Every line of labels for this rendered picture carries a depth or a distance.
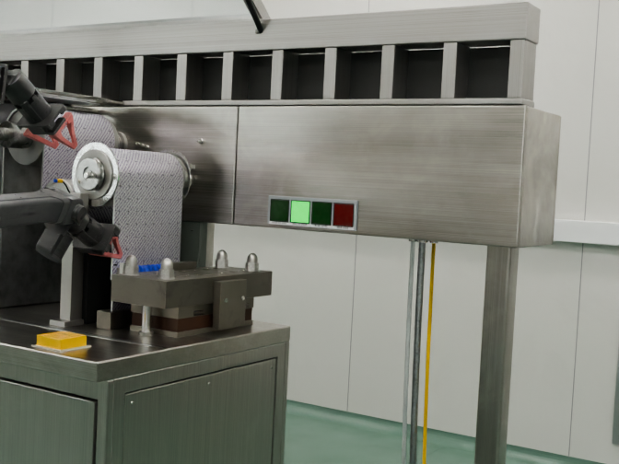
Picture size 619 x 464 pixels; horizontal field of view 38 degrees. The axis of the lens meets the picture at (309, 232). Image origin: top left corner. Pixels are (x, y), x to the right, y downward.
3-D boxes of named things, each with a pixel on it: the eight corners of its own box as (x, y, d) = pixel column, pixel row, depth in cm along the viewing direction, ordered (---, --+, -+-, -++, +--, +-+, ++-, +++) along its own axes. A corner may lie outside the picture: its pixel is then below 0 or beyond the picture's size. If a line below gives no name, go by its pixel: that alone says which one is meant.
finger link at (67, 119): (75, 158, 194) (49, 128, 188) (52, 157, 198) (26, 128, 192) (90, 135, 198) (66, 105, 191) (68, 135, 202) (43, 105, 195)
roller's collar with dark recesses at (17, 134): (-4, 147, 220) (-4, 121, 220) (16, 148, 225) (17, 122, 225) (14, 147, 217) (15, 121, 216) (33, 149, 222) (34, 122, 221)
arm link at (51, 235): (83, 203, 188) (47, 187, 189) (54, 251, 184) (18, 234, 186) (97, 224, 199) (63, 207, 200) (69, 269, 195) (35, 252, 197)
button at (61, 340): (36, 346, 182) (36, 334, 182) (62, 342, 188) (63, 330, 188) (60, 351, 179) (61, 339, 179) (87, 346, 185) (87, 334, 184)
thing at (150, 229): (110, 279, 208) (113, 199, 207) (177, 273, 228) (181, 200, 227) (111, 279, 208) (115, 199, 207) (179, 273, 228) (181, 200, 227)
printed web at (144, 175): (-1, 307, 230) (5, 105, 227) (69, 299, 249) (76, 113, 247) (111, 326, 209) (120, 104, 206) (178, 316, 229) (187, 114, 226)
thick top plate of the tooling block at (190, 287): (110, 300, 203) (111, 273, 203) (220, 288, 237) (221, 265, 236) (165, 308, 194) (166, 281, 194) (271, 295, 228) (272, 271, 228)
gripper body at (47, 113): (52, 132, 189) (31, 106, 184) (20, 131, 195) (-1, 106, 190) (69, 110, 192) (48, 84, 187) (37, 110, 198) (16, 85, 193)
